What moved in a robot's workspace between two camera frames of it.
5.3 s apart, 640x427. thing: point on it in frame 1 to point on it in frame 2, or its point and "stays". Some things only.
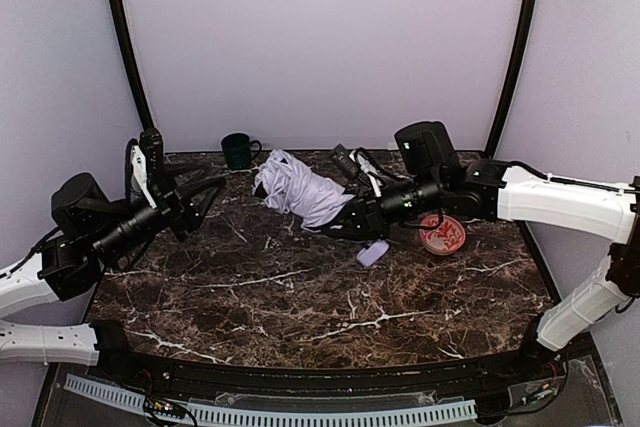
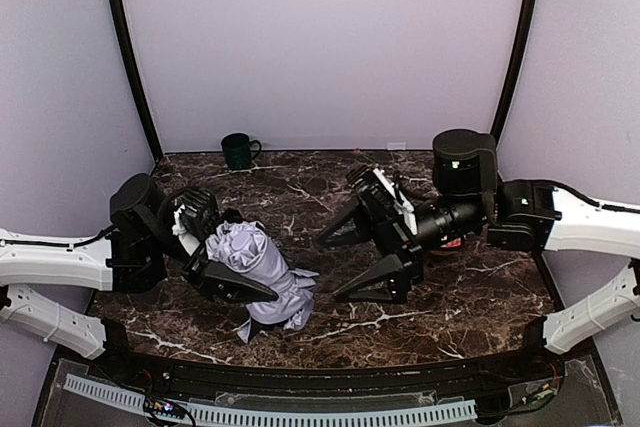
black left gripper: (175, 208) to (198, 267)
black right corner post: (529, 16) stays
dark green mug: (240, 150) stays
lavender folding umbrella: (310, 197) to (246, 245)
